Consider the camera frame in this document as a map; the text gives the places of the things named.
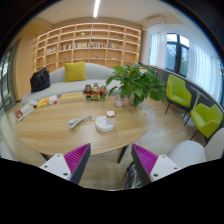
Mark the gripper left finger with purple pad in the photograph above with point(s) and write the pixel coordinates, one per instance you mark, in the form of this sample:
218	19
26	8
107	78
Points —
69	166

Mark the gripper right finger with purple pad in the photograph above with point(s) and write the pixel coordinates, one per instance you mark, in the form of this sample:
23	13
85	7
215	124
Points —
151	167

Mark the white charger with orange top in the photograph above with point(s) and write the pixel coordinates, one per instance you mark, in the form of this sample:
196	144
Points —
110	117

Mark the white round chair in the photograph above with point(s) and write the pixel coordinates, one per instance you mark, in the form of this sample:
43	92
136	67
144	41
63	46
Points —
190	152

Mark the oval wooden table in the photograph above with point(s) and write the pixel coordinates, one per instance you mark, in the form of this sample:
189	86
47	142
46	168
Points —
60	128

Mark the yellow and pink booklet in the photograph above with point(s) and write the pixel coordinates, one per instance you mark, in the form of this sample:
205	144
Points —
47	101

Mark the yellow book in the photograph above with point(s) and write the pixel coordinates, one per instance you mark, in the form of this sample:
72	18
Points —
71	96

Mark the small white cup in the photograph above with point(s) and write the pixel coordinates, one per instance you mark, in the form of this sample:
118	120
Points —
119	102

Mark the red and white book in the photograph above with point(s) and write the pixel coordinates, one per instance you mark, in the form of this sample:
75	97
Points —
25	110

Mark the near lime green chair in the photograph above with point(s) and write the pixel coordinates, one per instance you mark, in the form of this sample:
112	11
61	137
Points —
206	119

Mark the lime green chair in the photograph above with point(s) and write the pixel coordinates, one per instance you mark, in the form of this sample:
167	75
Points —
206	119
177	93

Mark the colourful doll figurines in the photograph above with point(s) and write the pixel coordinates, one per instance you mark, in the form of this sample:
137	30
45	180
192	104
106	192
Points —
95	92

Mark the far lime green chair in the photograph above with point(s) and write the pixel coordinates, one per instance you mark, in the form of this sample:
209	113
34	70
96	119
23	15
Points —
177	93

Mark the green potted plant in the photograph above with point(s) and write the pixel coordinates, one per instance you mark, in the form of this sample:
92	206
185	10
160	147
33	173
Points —
138	83

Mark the black backpack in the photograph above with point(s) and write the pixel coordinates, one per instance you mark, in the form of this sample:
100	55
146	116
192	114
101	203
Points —
40	80

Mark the grey curved sofa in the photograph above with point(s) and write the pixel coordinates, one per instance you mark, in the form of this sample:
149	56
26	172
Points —
94	74

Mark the yellow cushion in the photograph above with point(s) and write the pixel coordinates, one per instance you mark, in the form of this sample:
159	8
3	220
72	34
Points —
75	71

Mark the ceiling light strip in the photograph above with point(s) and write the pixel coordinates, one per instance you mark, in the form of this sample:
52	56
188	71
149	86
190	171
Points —
96	8

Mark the wooden wall bookshelf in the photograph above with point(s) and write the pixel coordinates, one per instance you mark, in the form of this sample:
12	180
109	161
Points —
99	43

